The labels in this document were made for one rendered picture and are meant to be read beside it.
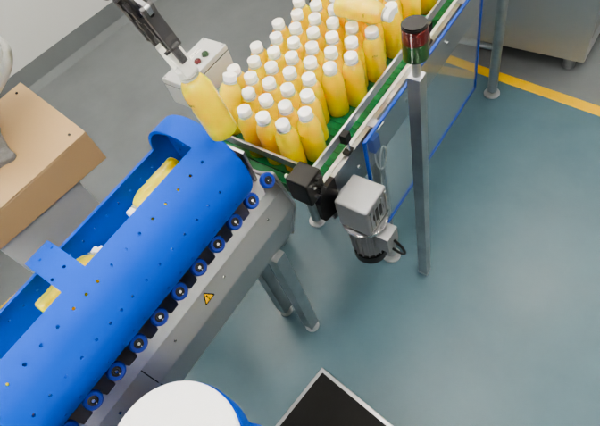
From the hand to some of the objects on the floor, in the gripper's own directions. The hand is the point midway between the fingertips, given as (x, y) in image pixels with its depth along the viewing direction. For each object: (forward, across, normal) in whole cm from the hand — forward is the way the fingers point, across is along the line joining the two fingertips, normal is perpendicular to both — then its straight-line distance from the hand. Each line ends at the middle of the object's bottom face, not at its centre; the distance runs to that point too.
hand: (177, 59), depth 98 cm
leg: (+140, -26, -21) cm, 144 cm away
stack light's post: (+150, -7, +29) cm, 153 cm away
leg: (+138, -39, -23) cm, 145 cm away
